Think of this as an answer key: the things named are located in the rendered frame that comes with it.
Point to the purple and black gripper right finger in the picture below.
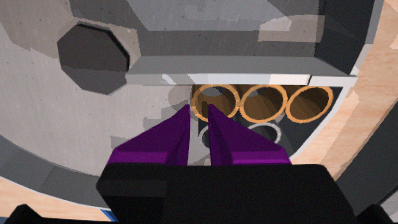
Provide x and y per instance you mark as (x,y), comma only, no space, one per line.
(231,143)

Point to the grey metal ring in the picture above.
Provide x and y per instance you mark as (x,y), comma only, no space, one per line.
(203,135)
(271,131)

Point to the bronze bushing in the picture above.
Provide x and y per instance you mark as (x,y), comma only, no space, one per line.
(228,102)
(309,104)
(263,107)

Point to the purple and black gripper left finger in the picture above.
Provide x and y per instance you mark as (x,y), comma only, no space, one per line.
(167,143)

